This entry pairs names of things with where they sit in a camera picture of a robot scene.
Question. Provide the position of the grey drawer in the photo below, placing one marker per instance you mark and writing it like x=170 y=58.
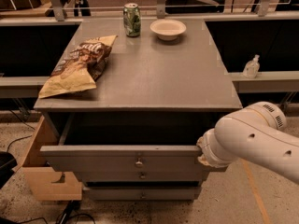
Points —
x=106 y=145
x=140 y=176
x=142 y=193

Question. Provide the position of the grey top drawer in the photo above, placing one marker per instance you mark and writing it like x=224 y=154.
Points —
x=106 y=145

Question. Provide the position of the green soda can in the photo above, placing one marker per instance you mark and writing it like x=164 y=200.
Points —
x=132 y=19

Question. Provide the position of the grey side shelf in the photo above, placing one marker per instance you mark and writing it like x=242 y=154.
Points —
x=279 y=81
x=21 y=87

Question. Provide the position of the clear sanitizer bottle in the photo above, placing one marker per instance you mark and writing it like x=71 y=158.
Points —
x=252 y=67

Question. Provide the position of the grey side shelf left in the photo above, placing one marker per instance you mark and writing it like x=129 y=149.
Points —
x=21 y=87

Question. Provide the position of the brown yellow chip bag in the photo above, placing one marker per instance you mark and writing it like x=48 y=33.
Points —
x=79 y=72

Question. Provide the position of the light wooden box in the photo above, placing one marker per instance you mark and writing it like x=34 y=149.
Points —
x=45 y=183

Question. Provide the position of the white paper bowl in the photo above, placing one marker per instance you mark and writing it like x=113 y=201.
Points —
x=168 y=30

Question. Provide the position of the black object at left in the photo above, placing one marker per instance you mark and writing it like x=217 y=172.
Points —
x=7 y=163

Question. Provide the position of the grey side shelf right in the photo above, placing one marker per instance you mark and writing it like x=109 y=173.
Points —
x=279 y=81

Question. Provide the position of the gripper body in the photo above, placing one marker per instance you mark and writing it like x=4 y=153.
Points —
x=207 y=149

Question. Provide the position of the grey bottom drawer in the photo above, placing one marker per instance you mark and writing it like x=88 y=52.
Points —
x=142 y=193

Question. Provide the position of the grey middle drawer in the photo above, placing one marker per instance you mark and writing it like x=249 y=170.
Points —
x=140 y=176

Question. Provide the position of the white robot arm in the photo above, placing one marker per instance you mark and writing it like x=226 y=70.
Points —
x=255 y=134

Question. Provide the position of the black office chair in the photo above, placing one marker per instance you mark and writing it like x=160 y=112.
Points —
x=194 y=6

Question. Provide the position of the grey drawer cabinet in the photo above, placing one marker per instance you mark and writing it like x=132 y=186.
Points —
x=146 y=74

